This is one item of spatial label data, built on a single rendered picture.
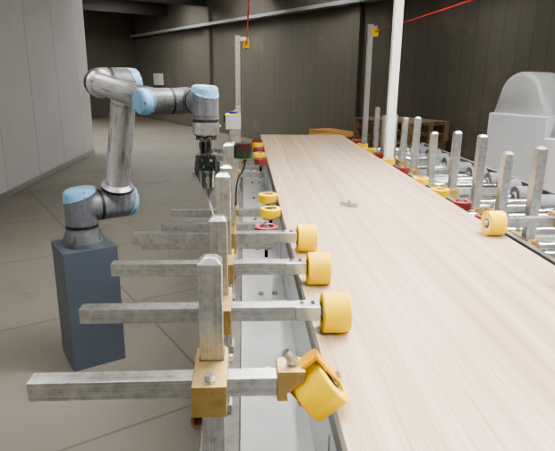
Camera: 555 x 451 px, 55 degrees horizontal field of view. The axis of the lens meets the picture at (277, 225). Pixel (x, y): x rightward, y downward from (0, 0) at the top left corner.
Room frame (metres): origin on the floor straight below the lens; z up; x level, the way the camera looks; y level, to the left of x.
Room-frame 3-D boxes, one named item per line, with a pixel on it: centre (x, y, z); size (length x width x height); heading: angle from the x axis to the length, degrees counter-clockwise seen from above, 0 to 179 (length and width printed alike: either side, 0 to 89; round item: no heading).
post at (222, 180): (1.24, 0.13, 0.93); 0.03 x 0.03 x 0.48; 4
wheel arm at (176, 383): (0.70, 0.18, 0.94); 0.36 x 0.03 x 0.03; 94
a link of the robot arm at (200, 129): (1.84, 0.25, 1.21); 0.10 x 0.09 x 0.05; 93
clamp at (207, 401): (0.72, 0.10, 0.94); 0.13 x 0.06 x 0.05; 4
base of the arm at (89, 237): (2.44, 0.94, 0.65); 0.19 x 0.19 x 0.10
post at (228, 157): (1.74, 0.16, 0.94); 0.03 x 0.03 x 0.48; 4
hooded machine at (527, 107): (6.04, -2.86, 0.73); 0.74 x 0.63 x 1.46; 33
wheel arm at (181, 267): (1.20, 0.14, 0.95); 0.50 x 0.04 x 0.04; 94
